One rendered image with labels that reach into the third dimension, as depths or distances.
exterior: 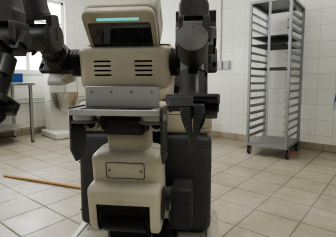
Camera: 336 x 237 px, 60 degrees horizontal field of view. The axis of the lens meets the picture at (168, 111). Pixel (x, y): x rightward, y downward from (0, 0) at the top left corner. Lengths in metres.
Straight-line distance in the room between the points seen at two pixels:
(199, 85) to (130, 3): 0.37
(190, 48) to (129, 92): 0.37
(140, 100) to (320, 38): 3.57
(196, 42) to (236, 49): 4.08
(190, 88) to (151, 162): 0.39
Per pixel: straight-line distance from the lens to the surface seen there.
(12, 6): 0.77
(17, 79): 4.83
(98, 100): 0.88
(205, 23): 0.63
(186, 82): 0.57
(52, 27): 0.86
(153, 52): 0.85
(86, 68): 0.91
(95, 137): 1.21
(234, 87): 4.58
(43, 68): 0.99
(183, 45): 0.52
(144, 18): 0.82
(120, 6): 0.85
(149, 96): 0.84
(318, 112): 4.21
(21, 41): 0.75
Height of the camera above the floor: 0.89
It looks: 6 degrees down
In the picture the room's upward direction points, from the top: straight up
